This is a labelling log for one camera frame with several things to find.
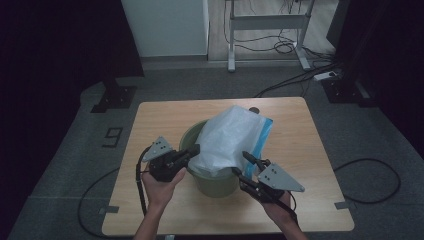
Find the black floor cable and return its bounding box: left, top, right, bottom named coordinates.
left=332, top=157, right=402, bottom=205
left=77, top=166, right=122, bottom=240

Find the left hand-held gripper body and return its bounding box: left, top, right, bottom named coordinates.
left=142, top=135, right=188, bottom=183

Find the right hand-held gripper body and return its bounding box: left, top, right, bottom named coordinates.
left=240, top=162, right=306, bottom=204

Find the person's right hand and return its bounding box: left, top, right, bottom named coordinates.
left=256, top=190, right=298, bottom=226

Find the person's left hand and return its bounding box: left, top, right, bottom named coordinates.
left=141, top=166, right=188, bottom=212

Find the white power strip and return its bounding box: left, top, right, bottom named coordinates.
left=312, top=70, right=338, bottom=82

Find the white desk frame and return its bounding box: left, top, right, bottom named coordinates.
left=225, top=0, right=317, bottom=73

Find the left hand-held gripper cable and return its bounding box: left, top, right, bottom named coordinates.
left=135, top=145, right=151, bottom=217

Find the white plastic bag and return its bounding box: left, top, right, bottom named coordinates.
left=187, top=104, right=274, bottom=178

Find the green plastic bucket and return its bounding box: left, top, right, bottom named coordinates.
left=179, top=119, right=242, bottom=199

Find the black stand base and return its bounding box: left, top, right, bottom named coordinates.
left=320, top=75, right=379, bottom=108
left=90, top=78, right=138, bottom=114

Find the white panel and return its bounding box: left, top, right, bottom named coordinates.
left=120, top=0, right=211, bottom=58

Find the black curtain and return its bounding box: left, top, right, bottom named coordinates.
left=325, top=0, right=424, bottom=158
left=0, top=0, right=145, bottom=214

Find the tangle of black cables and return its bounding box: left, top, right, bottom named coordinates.
left=222, top=0, right=344, bottom=99

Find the hand-held gripper cable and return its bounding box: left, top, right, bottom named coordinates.
left=284, top=191, right=300, bottom=225
left=135, top=145, right=151, bottom=217

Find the right hand-held gripper cable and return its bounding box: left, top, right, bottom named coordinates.
left=284, top=191, right=300, bottom=225

